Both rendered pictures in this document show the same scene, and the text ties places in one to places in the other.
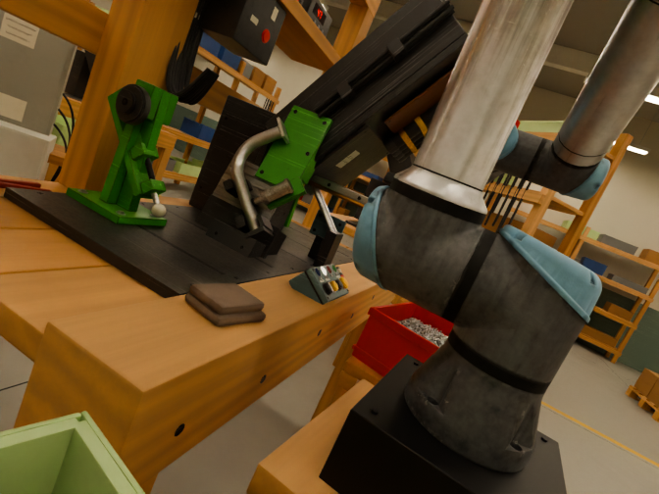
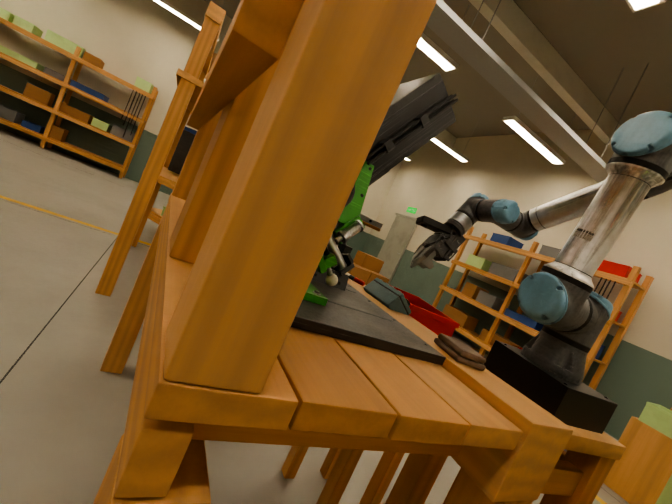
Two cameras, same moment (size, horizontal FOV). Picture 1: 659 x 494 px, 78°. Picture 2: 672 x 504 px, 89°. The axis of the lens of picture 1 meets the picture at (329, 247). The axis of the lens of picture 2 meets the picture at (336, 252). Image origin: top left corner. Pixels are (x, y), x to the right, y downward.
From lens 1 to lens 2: 0.96 m
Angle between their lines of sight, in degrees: 47
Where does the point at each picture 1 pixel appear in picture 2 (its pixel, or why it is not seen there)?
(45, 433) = not seen: outside the picture
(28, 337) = (513, 439)
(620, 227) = not seen: hidden behind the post
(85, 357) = (552, 430)
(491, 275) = (594, 315)
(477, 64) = (614, 230)
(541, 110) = not seen: hidden behind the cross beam
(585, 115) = (563, 216)
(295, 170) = (355, 209)
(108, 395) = (558, 441)
